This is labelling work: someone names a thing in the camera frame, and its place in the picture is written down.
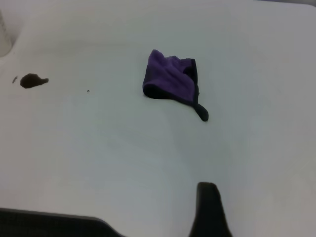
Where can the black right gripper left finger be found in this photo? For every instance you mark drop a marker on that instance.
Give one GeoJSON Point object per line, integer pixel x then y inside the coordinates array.
{"type": "Point", "coordinates": [49, 225]}

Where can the white paper coffee cup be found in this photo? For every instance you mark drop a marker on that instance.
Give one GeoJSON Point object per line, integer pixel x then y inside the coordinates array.
{"type": "Point", "coordinates": [3, 37]}

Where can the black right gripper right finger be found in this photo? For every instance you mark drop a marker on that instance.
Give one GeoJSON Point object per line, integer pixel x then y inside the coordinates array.
{"type": "Point", "coordinates": [209, 212]}

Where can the purple microfibre cloth black trim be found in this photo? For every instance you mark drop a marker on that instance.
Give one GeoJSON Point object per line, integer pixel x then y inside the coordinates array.
{"type": "Point", "coordinates": [168, 74]}

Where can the brown coffee spill puddle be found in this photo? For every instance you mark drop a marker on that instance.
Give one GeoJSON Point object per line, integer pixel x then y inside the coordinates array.
{"type": "Point", "coordinates": [30, 81]}

